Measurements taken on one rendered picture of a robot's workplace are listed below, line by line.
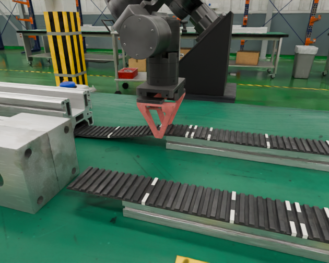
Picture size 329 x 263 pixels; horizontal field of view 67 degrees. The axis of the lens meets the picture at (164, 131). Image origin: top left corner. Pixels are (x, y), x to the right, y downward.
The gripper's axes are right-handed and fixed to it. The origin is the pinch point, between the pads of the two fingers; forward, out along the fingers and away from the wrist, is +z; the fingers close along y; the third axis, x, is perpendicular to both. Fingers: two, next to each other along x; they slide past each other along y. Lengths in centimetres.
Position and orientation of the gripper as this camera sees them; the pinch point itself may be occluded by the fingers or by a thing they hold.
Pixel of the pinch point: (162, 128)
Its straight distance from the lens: 48.8
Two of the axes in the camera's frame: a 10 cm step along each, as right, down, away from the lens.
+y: -2.8, 3.9, -8.8
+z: 0.0, 9.1, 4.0
